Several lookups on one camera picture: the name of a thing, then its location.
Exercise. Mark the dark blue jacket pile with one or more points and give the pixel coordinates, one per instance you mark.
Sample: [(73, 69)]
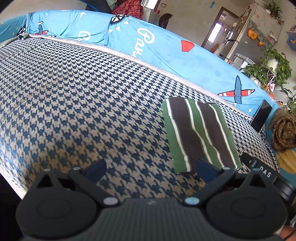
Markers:
[(97, 5)]

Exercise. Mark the blue cartoon sofa back cover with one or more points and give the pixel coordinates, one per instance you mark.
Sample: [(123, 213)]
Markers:
[(146, 42)]

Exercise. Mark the red patterned cloth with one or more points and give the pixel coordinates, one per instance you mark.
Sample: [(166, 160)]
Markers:
[(129, 8)]

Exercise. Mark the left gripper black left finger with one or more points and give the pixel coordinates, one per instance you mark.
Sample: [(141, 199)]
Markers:
[(61, 205)]

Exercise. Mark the houndstooth sofa seat cover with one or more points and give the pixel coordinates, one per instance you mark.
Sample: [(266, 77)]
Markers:
[(66, 105)]

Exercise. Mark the green brown striped shirt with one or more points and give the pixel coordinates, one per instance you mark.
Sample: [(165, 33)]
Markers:
[(197, 131)]

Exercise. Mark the dark wooden chair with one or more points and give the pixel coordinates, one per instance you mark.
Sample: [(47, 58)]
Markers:
[(164, 19)]

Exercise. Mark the brown patterned scarf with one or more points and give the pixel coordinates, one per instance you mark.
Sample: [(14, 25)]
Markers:
[(283, 130)]

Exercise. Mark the smartphone leaning on sofa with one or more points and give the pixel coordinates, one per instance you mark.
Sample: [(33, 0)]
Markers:
[(261, 116)]

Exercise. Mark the silver refrigerator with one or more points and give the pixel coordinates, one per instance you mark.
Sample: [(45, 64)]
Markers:
[(237, 48)]

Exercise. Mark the green potted plant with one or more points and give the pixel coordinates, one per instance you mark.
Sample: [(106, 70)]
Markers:
[(271, 74)]

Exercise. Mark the orange toy on fridge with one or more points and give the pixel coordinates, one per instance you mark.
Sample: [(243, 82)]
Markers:
[(251, 34)]

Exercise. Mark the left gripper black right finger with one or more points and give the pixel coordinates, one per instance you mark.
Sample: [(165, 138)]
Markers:
[(233, 203)]

